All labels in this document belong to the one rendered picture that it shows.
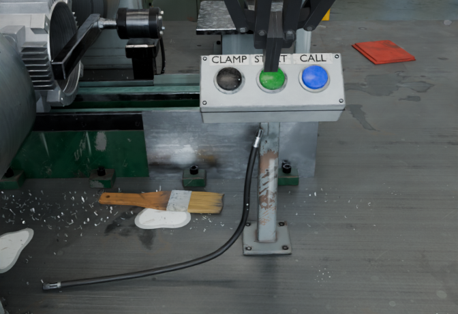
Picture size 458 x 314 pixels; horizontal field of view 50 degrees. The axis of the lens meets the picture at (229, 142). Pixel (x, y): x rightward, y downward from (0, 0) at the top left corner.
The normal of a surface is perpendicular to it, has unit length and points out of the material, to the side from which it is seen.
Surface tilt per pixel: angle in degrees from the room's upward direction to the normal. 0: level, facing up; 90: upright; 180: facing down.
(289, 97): 39
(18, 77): 77
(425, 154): 0
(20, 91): 84
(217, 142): 90
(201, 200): 2
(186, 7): 90
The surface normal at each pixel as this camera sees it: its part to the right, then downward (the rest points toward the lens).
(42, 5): 0.00, 0.48
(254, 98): -0.01, -0.34
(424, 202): -0.02, -0.86
